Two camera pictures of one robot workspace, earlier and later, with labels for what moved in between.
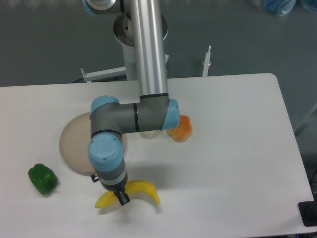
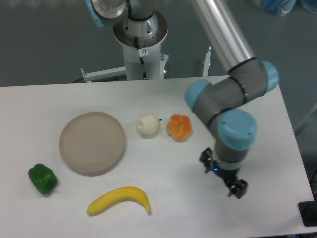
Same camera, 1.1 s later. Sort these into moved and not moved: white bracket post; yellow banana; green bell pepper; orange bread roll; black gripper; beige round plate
Moved: yellow banana; black gripper
Not moved: beige round plate; green bell pepper; orange bread roll; white bracket post
